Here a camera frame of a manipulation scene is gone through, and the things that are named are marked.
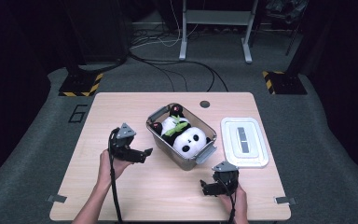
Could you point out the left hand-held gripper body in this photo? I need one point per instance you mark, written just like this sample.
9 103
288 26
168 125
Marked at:
121 144

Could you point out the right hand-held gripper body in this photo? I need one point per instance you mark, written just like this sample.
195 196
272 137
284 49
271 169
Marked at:
227 180

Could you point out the clear plastic storage box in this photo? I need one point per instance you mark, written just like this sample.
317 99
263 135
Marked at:
195 161

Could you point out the white box lid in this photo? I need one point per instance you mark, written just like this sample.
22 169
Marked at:
245 143

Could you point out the panda plush toy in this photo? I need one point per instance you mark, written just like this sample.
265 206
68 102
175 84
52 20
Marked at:
183 137

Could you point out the person's left hand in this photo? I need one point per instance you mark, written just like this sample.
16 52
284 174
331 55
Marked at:
112 169

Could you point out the person's right hand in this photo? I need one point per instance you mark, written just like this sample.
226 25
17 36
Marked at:
237 207

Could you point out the grey tape piece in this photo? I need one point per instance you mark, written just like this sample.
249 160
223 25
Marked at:
285 200
57 198

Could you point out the black striped stand base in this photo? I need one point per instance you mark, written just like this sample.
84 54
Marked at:
80 85
286 83

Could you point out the dark round table grommet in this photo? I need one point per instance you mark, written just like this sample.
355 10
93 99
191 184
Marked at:
204 104

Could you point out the large black box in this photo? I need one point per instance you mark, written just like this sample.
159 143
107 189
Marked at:
105 31

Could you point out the dark equipment pile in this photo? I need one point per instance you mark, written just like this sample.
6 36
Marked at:
286 11

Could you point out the white metal stand frame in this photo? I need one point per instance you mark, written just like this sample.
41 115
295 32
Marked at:
217 17

